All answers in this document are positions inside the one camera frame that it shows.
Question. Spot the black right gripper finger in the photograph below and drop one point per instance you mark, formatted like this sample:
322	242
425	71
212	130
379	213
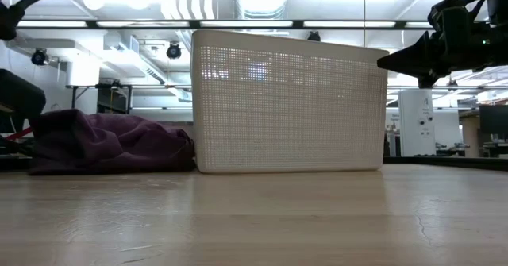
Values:
410	57

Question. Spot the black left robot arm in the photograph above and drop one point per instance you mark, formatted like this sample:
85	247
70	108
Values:
8	21

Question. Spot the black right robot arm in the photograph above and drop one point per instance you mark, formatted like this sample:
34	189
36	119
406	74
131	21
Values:
498	28

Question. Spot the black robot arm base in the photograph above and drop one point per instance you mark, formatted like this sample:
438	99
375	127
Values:
20	97

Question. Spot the white perforated plastic basket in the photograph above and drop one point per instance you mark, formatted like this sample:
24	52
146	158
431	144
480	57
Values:
289	107

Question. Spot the white column with controls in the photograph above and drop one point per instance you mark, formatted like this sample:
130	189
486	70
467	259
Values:
416	123

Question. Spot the dark desk monitor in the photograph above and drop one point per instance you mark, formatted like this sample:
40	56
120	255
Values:
494	121

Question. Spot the black ceiling spotlight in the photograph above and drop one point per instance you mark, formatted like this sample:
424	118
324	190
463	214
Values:
39	57
314	36
174	51

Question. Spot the black background table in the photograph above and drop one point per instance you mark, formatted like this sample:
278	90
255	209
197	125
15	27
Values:
115	99

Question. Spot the purple cloth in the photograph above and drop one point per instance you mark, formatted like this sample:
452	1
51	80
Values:
107	143

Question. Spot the black table edge rail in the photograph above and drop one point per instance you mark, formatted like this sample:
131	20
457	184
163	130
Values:
444	163

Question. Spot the black metal frame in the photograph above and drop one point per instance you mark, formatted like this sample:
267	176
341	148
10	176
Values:
190	24

